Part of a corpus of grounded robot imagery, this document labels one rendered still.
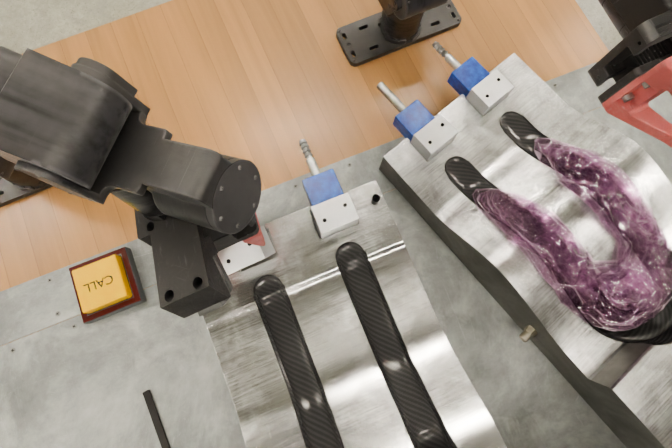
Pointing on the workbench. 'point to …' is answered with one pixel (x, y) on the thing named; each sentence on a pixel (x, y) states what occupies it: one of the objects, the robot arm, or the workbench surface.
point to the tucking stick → (156, 419)
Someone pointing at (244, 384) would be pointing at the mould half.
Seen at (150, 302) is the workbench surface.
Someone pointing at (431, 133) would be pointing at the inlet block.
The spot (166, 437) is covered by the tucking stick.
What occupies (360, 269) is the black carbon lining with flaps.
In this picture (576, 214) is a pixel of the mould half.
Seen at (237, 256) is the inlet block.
